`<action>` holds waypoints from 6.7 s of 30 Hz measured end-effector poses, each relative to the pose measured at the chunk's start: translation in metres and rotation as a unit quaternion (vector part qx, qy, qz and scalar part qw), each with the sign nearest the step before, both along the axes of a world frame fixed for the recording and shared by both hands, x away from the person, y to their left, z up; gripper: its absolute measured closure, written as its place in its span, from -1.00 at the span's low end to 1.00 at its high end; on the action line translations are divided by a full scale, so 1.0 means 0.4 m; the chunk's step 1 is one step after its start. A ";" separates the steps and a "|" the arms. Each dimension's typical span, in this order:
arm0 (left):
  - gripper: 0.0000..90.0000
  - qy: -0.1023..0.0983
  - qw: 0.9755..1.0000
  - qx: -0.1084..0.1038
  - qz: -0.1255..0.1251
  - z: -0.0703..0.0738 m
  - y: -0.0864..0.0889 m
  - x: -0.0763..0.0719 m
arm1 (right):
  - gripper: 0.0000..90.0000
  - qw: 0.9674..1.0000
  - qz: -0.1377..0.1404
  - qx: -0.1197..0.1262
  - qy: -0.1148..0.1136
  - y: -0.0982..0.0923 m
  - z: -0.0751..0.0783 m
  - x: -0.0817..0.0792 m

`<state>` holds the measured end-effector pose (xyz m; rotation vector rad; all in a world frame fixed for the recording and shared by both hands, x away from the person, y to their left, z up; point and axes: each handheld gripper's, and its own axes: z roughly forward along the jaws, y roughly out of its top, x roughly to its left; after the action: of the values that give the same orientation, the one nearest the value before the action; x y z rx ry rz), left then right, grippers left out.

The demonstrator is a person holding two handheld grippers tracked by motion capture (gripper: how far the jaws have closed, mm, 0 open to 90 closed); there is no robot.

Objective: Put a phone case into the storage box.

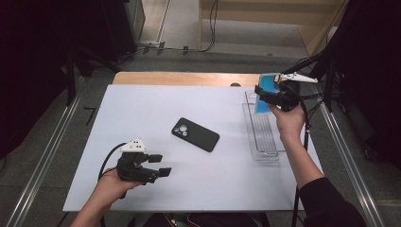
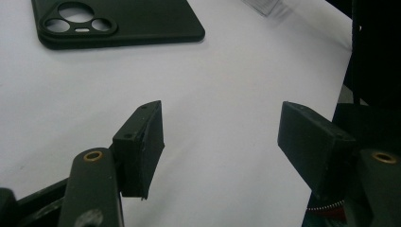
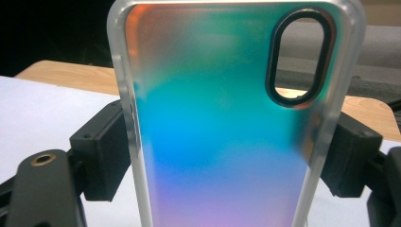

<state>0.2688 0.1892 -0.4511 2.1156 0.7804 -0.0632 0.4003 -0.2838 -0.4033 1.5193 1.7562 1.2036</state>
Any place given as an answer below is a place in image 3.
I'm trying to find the iridescent phone case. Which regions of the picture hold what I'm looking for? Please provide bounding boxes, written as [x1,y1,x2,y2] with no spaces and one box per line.
[106,0,367,227]

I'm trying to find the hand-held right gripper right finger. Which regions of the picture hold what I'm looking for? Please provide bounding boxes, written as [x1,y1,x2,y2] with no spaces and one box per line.
[319,112,384,199]

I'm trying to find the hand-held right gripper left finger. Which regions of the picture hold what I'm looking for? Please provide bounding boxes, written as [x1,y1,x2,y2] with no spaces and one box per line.
[69,99,132,202]

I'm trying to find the light wooden cabinet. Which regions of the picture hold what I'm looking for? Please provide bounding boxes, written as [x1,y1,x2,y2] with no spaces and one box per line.
[358,0,401,27]

